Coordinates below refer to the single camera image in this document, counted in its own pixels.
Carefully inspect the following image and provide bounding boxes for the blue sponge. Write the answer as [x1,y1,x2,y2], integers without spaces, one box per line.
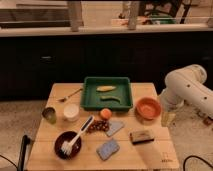
[96,139,120,161]

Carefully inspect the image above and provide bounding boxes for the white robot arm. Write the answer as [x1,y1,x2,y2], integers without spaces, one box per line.
[159,64,213,127]

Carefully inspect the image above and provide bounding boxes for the black and tan sponge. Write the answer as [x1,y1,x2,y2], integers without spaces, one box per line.
[129,130,154,145]

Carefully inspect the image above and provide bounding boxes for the white paper cup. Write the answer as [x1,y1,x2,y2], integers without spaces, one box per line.
[63,104,79,122]

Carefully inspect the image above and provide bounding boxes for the green metal cup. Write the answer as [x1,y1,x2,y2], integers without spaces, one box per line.
[42,107,57,124]

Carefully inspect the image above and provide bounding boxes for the orange plastic bowl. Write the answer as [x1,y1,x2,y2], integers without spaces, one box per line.
[136,97,162,120]

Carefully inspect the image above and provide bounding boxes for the grey cloth piece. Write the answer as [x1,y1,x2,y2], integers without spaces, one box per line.
[106,121,124,137]

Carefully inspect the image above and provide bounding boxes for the orange fruit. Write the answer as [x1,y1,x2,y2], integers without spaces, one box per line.
[100,108,112,120]

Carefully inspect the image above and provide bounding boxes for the green cucumber toy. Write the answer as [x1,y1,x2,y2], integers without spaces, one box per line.
[100,96,121,103]

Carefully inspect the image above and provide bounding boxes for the bunch of dark grapes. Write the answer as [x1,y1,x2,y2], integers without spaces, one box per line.
[87,120,109,133]

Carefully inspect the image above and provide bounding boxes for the green plastic tray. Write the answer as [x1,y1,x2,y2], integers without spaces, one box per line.
[80,77,133,111]

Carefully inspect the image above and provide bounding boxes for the dark brown bowl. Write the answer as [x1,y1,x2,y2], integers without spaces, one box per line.
[54,131,82,160]

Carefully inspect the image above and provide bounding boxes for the white dish brush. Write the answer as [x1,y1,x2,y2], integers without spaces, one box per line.
[61,115,95,156]

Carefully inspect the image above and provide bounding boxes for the black clamp stand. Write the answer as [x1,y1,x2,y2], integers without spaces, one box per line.
[17,135,30,171]

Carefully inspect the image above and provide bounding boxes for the black cable right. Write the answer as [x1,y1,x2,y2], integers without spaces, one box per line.
[182,155,213,171]

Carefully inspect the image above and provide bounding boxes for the black cable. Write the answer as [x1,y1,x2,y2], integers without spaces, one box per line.
[182,155,213,171]
[0,154,18,169]

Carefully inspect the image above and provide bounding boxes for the black cable left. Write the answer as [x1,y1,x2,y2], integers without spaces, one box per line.
[0,154,18,169]

